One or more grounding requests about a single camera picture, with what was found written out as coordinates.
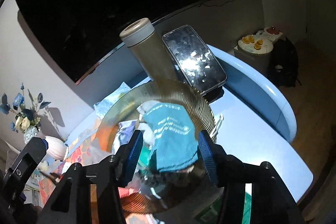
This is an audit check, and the teal towel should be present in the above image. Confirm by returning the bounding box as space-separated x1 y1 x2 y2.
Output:
143 102 198 173

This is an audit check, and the floral orange table mat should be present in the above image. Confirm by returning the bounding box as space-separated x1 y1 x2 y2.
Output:
39 124 119 205

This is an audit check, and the green foil packet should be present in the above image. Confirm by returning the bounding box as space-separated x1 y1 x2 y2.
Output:
194 181 253 224

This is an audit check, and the brown thermos bottle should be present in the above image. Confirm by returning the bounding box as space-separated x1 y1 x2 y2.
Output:
120 18 178 80

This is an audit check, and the blue tissue pack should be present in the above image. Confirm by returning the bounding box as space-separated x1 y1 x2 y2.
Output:
93 82 131 119

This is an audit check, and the plate of orange slices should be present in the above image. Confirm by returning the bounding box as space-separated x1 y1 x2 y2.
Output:
238 35 273 55

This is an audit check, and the black smartphone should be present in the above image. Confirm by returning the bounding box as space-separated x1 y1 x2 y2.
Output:
162 25 227 95

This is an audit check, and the white ribbed vase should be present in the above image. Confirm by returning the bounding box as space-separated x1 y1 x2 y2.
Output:
45 136 69 161

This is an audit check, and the amber ribbed glass bowl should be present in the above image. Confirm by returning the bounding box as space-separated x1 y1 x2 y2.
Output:
96 80 215 214

